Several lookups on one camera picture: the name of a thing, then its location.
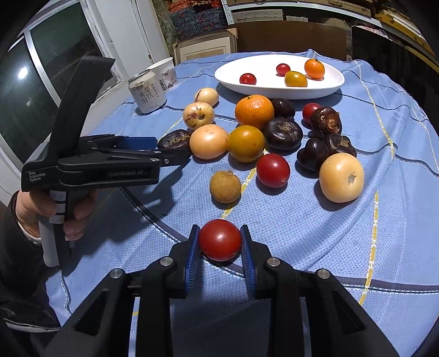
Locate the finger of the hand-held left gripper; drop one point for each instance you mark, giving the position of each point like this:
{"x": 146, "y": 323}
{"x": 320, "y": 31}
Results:
{"x": 171, "y": 158}
{"x": 140, "y": 141}

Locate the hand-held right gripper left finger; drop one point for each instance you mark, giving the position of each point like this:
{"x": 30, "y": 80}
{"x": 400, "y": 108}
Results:
{"x": 192, "y": 262}

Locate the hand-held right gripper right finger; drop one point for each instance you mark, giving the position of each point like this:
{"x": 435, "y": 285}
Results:
{"x": 247, "y": 264}

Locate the dark water chestnut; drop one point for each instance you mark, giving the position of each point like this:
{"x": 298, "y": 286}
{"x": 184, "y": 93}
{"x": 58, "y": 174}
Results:
{"x": 283, "y": 134}
{"x": 175, "y": 137}
{"x": 283, "y": 107}
{"x": 325, "y": 120}
{"x": 341, "y": 144}
{"x": 312, "y": 154}

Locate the red cherry tomato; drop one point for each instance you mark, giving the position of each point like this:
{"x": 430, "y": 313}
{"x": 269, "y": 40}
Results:
{"x": 273, "y": 170}
{"x": 283, "y": 69}
{"x": 308, "y": 110}
{"x": 247, "y": 78}
{"x": 220, "y": 240}

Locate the pale yellow round fruit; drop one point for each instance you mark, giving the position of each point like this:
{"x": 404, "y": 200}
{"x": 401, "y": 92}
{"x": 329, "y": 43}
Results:
{"x": 198, "y": 115}
{"x": 208, "y": 141}
{"x": 341, "y": 177}
{"x": 206, "y": 96}

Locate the small brown longan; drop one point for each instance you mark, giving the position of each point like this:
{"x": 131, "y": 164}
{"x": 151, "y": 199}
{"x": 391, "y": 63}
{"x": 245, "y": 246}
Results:
{"x": 225, "y": 187}

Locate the yellow-orange tomato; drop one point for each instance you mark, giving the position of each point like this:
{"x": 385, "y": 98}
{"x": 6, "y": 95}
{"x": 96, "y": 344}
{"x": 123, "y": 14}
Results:
{"x": 295, "y": 79}
{"x": 246, "y": 143}

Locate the large orange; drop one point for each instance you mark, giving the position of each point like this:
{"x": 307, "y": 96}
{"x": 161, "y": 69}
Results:
{"x": 254, "y": 111}

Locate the white oval plate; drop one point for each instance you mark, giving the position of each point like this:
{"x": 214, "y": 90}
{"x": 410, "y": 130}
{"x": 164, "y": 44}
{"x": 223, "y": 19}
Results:
{"x": 267, "y": 87}

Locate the person's left forearm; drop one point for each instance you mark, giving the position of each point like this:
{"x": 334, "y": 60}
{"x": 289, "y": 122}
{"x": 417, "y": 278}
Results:
{"x": 20, "y": 274}

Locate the person's left hand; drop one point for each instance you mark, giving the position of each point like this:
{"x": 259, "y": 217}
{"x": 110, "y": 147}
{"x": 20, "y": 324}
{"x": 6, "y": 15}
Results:
{"x": 27, "y": 212}

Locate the white drink can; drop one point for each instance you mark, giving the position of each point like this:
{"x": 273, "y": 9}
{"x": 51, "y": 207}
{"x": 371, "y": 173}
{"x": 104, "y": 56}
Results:
{"x": 147, "y": 92}

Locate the white paper cup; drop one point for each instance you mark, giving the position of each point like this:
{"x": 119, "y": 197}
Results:
{"x": 168, "y": 73}

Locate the glass window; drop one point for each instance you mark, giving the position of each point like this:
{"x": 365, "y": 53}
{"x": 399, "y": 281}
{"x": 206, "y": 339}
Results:
{"x": 20, "y": 103}

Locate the blue checked tablecloth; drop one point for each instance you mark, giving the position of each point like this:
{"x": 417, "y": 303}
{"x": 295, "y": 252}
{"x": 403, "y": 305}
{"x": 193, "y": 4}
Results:
{"x": 343, "y": 240}

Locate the framed cardboard box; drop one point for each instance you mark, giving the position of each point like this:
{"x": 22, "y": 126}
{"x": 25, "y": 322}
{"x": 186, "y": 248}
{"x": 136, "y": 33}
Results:
{"x": 202, "y": 48}

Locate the white door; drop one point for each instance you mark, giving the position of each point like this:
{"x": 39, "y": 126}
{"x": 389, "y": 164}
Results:
{"x": 137, "y": 27}

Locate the green patterned fabric roll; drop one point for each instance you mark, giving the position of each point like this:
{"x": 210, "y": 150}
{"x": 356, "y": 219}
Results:
{"x": 168, "y": 20}

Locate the stack of patterned fabrics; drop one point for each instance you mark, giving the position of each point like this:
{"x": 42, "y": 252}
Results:
{"x": 199, "y": 17}

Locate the metal storage shelf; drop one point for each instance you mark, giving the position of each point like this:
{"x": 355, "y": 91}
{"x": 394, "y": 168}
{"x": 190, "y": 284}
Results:
{"x": 227, "y": 15}

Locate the small mandarin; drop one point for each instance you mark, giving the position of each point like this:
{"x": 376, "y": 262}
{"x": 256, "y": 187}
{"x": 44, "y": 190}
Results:
{"x": 314, "y": 68}

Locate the black panel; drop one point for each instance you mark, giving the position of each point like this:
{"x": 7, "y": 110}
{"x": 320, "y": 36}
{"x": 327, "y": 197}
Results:
{"x": 377, "y": 48}

